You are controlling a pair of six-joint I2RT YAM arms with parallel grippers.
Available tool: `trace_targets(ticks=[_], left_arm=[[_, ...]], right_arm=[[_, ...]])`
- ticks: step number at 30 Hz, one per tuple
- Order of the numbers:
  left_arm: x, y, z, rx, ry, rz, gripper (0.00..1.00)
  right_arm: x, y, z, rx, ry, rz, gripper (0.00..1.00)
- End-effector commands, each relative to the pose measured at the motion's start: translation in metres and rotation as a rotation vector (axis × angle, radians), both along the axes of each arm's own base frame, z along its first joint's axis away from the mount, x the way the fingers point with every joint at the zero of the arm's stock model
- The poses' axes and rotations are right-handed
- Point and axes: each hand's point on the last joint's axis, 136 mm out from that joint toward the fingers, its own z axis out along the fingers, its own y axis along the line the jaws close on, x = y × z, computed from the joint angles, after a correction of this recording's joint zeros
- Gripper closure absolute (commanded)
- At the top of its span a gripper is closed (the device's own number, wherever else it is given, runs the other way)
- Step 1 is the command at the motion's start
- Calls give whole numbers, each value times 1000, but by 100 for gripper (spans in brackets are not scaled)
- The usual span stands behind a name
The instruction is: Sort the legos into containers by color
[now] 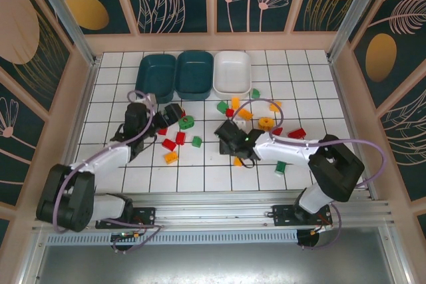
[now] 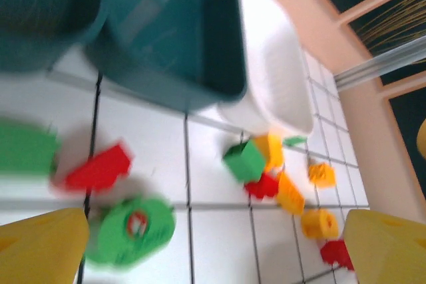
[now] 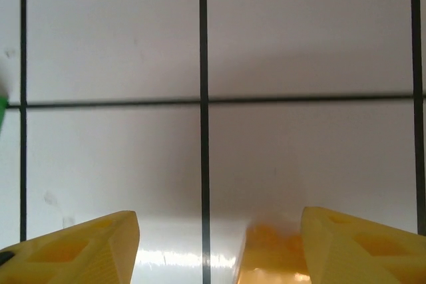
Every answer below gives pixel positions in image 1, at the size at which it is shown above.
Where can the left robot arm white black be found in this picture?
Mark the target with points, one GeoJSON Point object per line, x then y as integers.
{"type": "Point", "coordinates": [66, 197]}

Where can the green round lego piece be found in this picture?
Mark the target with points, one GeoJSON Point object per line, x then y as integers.
{"type": "Point", "coordinates": [182, 124]}

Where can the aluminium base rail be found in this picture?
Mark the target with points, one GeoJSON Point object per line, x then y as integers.
{"type": "Point", "coordinates": [216, 211]}

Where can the grey metal sheet panel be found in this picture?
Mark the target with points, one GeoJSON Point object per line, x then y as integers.
{"type": "Point", "coordinates": [213, 264]}

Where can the orange lego brick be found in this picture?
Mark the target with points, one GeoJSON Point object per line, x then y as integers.
{"type": "Point", "coordinates": [238, 162]}
{"type": "Point", "coordinates": [245, 114]}

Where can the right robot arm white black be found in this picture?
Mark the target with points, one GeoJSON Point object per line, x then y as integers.
{"type": "Point", "coordinates": [336, 171]}

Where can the long green lego brick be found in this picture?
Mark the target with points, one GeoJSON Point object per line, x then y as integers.
{"type": "Point", "coordinates": [280, 167]}

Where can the orange round lego piece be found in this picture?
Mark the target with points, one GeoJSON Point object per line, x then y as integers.
{"type": "Point", "coordinates": [262, 121]}

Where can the teal plastic container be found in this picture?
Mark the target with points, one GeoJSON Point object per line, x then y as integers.
{"type": "Point", "coordinates": [194, 71]}
{"type": "Point", "coordinates": [154, 74]}

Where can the aluminium frame post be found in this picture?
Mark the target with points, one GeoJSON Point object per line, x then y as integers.
{"type": "Point", "coordinates": [68, 18]}
{"type": "Point", "coordinates": [357, 11]}

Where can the white plastic container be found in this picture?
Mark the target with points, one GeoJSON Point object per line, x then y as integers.
{"type": "Point", "coordinates": [233, 68]}

